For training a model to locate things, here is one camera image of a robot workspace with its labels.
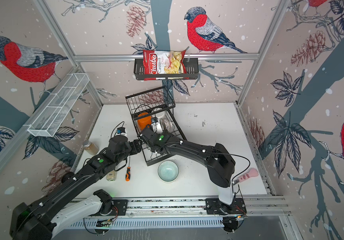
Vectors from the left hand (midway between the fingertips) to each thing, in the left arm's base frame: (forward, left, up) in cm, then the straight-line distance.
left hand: (137, 142), depth 79 cm
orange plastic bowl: (+21, +1, -10) cm, 23 cm away
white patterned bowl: (+17, -15, -7) cm, 24 cm away
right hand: (+5, -11, -2) cm, 12 cm away
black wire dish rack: (+36, -6, -10) cm, 37 cm away
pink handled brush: (-10, -67, -18) cm, 70 cm away
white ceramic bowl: (+29, -10, -12) cm, 33 cm away
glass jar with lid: (+2, +30, -10) cm, 32 cm away
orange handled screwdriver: (-10, +7, -16) cm, 21 cm away
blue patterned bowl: (+4, -10, +14) cm, 18 cm away
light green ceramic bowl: (-11, -16, -14) cm, 24 cm away
